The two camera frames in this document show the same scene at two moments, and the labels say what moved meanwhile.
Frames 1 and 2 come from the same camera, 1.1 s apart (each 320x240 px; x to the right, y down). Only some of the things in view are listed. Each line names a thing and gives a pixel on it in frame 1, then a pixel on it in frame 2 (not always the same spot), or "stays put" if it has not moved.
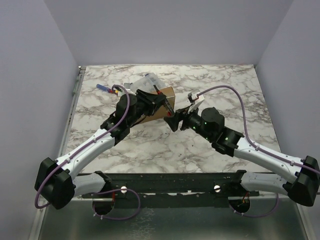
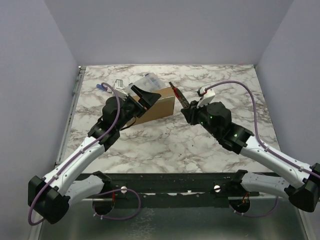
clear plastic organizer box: [147, 83] stays put
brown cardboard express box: [161, 113] stays put
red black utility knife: [166, 103] to [181, 98]
